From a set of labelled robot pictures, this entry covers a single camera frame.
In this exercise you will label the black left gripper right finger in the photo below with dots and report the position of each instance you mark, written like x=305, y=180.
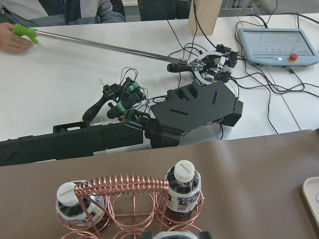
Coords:
x=204, y=235

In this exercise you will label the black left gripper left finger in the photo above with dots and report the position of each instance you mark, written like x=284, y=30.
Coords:
x=147, y=235

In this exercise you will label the tea bottle white cap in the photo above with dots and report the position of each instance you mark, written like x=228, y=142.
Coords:
x=174, y=235

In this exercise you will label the cream serving tray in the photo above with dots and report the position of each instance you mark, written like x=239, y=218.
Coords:
x=311, y=192

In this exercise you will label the person hand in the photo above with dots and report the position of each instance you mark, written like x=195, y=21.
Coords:
x=10, y=42

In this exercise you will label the blue teach pendant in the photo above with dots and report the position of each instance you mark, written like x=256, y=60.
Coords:
x=277, y=47

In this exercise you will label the wooden block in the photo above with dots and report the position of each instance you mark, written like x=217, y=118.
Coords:
x=203, y=13

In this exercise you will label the copper wire bottle rack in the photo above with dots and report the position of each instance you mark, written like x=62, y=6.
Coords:
x=135, y=204

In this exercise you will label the green handled reacher stick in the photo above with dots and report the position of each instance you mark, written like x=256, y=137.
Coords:
x=31, y=33

